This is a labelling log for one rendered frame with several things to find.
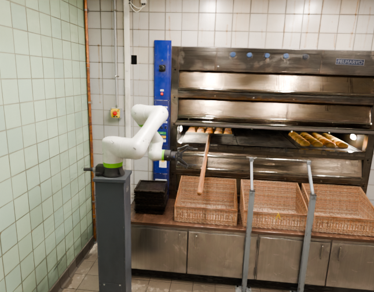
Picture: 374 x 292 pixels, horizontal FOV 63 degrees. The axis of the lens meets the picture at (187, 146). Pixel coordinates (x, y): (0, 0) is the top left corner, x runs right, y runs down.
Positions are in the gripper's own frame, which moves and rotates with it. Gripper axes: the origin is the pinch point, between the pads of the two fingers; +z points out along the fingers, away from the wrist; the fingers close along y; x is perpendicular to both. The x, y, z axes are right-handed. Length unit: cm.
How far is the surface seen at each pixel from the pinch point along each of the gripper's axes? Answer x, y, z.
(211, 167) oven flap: -50, 23, 13
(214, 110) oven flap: -51, -33, 13
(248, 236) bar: 7, 64, 47
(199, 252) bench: 2, 86, 7
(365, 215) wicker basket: -32, 53, 156
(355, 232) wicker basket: -3, 58, 136
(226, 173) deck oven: -53, 29, 28
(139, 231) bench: 2, 70, -47
